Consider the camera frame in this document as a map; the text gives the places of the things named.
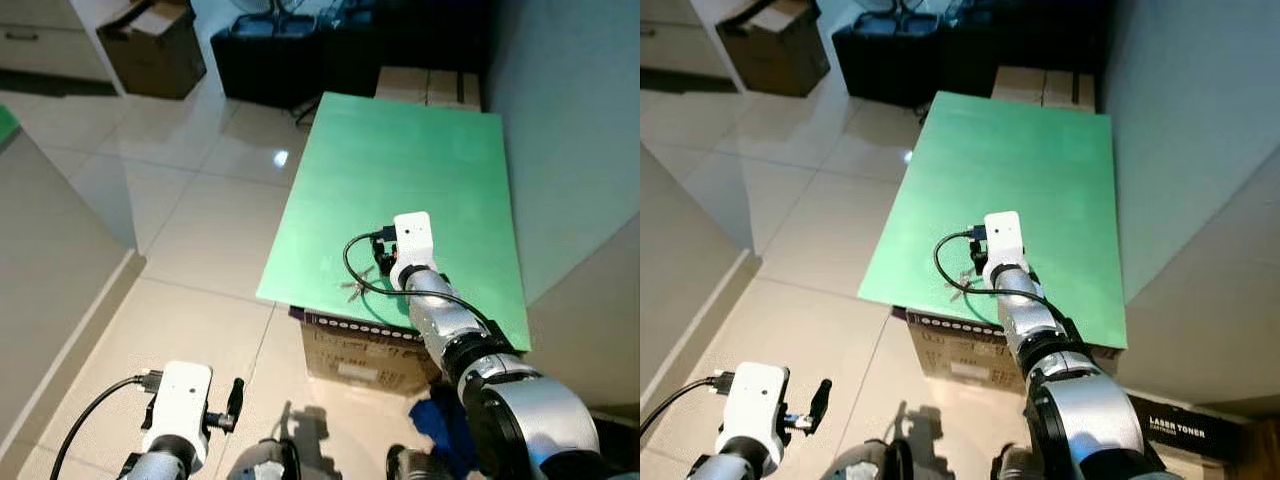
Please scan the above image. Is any green flat board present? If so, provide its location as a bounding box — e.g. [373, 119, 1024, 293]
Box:
[858, 90, 1129, 349]
[256, 91, 531, 351]

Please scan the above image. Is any printed cardboard box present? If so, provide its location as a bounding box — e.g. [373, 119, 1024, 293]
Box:
[289, 306, 446, 397]
[905, 306, 1123, 396]

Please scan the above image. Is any blue cloth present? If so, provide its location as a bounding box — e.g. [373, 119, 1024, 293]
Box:
[408, 385, 479, 479]

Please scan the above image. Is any plain closed cardboard box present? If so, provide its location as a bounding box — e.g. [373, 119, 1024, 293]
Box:
[375, 66, 484, 113]
[990, 65, 1098, 113]

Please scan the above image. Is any robot right leg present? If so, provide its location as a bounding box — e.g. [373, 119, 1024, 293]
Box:
[990, 444, 1041, 480]
[386, 444, 456, 480]

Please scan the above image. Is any black storage crate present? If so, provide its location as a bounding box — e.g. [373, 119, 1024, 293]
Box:
[210, 12, 323, 109]
[832, 10, 946, 109]
[320, 18, 386, 101]
[940, 15, 1001, 101]

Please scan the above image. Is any open brown cardboard box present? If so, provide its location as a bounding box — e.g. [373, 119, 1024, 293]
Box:
[97, 0, 208, 101]
[716, 0, 831, 98]

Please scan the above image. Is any brown wooden furniture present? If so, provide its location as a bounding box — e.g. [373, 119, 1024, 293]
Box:
[1235, 418, 1280, 480]

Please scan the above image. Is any white drawer cabinet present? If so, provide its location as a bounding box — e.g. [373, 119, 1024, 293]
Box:
[640, 0, 731, 81]
[0, 0, 116, 83]

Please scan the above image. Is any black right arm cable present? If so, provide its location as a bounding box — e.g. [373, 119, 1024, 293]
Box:
[934, 225, 1081, 336]
[342, 228, 501, 336]

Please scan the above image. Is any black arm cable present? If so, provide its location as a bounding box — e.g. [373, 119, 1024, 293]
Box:
[50, 370, 163, 480]
[934, 225, 1081, 336]
[640, 372, 737, 443]
[342, 228, 501, 336]

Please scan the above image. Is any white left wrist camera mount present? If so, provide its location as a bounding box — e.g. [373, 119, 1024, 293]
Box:
[140, 361, 214, 473]
[722, 361, 792, 473]

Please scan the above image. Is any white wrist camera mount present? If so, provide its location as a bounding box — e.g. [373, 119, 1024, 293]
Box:
[982, 210, 1029, 291]
[391, 210, 439, 291]
[722, 361, 792, 473]
[140, 361, 214, 473]

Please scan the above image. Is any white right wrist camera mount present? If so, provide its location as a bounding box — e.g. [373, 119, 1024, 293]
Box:
[982, 210, 1029, 291]
[391, 210, 439, 291]

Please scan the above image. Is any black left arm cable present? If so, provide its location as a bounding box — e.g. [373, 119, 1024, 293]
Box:
[50, 370, 163, 480]
[640, 372, 737, 443]

